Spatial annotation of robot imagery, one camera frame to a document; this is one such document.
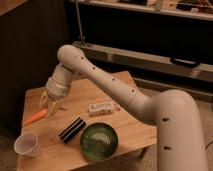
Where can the wooden table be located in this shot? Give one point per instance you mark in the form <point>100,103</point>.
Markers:
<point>56,156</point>

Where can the black handle on shelf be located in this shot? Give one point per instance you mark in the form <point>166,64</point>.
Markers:
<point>184,64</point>

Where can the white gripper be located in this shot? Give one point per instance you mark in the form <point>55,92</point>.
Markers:
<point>57,87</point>

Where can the black striped rectangular box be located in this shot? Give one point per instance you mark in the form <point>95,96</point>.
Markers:
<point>73,129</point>

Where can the green bowl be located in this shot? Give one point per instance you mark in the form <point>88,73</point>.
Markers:
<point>98,142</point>

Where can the orange pepper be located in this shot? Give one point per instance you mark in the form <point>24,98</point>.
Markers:
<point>37,116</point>

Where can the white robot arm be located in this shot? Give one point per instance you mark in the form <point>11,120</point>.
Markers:
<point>180,139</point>

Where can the metal vertical pole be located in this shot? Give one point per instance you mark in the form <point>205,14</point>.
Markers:
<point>82,37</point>

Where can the metal shelf rail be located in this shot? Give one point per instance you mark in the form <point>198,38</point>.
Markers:
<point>140,60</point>

